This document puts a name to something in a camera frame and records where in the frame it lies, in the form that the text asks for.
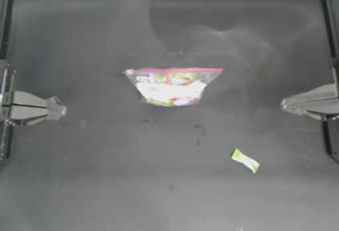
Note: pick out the green and white candy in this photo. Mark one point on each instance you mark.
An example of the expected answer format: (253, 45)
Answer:
(245, 160)

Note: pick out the clear bag with pink zip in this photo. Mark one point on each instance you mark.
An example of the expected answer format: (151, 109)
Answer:
(173, 89)

